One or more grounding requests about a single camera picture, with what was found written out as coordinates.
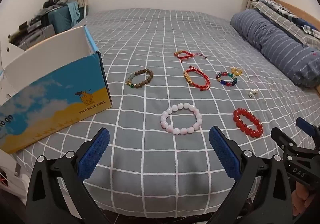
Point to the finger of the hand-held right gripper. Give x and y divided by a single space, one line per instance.
281 139
308 127

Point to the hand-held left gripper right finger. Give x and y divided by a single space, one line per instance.
225 154

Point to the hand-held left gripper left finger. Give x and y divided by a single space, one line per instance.
95 154

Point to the small white pearl trinket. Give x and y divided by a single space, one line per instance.
250 93

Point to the blue and yellow cardboard box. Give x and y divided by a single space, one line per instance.
62 104

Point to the person's right hand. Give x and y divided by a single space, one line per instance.
301 197

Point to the grey checked bed sheet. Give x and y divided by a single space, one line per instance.
150 164

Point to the blue striped pillow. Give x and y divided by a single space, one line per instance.
275 43

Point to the wooden headboard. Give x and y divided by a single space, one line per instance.
296 8

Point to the grey plaid quilt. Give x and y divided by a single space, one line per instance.
275 11

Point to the grey suitcase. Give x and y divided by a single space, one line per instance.
37 36

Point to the teal suitcase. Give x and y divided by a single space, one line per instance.
58 20

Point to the teal cloth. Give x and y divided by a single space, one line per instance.
73 12

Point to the stack of dark boxes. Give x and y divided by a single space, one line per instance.
35 22

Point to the black bag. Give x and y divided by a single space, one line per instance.
52 1

